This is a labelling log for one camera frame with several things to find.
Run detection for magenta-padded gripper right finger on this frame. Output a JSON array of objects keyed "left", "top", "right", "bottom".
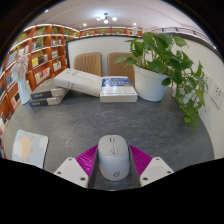
[{"left": 128, "top": 144, "right": 175, "bottom": 188}]

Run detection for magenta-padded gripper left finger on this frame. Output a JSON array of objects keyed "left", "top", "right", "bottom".
[{"left": 53, "top": 144, "right": 101, "bottom": 191}]

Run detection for white computer mouse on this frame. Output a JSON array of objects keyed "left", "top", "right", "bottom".
[{"left": 97, "top": 134, "right": 131, "bottom": 182}]

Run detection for sun-print pastel mouse pad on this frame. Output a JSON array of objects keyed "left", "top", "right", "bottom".
[{"left": 11, "top": 129, "right": 50, "bottom": 170}]

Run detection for green plant in white pot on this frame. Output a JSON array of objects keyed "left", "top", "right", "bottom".
[{"left": 114, "top": 32, "right": 208, "bottom": 136}]

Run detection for blue and white book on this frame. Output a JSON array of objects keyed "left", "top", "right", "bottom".
[{"left": 99, "top": 76, "right": 139, "bottom": 103}]

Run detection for large white book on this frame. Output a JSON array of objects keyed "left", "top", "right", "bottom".
[{"left": 53, "top": 68, "right": 104, "bottom": 98}]

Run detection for tan upholstered chair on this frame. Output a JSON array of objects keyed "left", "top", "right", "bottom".
[
  {"left": 107, "top": 51, "right": 136, "bottom": 84},
  {"left": 73, "top": 51, "right": 103, "bottom": 78}
]

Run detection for orange wooden shelf unit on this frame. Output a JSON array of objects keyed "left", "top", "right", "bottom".
[{"left": 0, "top": 23, "right": 144, "bottom": 159}]

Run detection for recessed ceiling lights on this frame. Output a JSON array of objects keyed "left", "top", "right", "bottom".
[{"left": 43, "top": 9, "right": 138, "bottom": 28}]

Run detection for globe ceiling lamp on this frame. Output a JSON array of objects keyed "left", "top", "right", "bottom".
[{"left": 95, "top": 13, "right": 118, "bottom": 24}]

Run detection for white wall socket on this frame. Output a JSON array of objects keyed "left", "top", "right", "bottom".
[
  {"left": 203, "top": 72, "right": 213, "bottom": 94},
  {"left": 210, "top": 81, "right": 224, "bottom": 109}
]

